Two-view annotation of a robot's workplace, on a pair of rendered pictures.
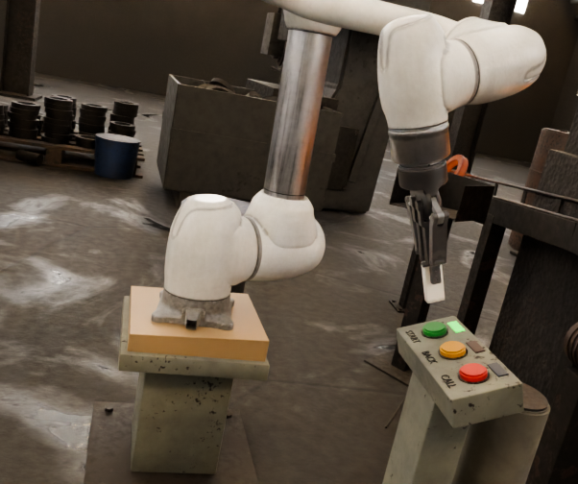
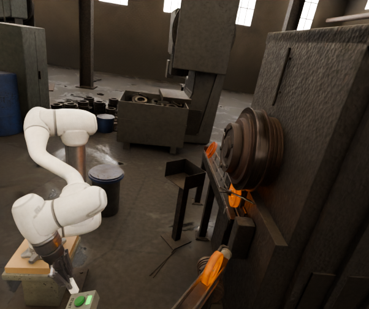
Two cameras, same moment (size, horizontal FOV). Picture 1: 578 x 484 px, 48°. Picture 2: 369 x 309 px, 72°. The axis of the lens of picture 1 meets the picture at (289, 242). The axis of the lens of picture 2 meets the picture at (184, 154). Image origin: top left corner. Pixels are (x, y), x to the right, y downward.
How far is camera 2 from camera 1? 1.01 m
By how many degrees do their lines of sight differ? 11
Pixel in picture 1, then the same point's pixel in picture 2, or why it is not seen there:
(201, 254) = not seen: hidden behind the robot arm
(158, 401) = (29, 284)
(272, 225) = not seen: hidden behind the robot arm
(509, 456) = not seen: outside the picture
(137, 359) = (8, 276)
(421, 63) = (22, 224)
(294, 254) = (80, 228)
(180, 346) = (26, 270)
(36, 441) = not seen: outside the picture
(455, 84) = (44, 228)
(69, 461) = (7, 298)
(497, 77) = (68, 221)
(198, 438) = (48, 295)
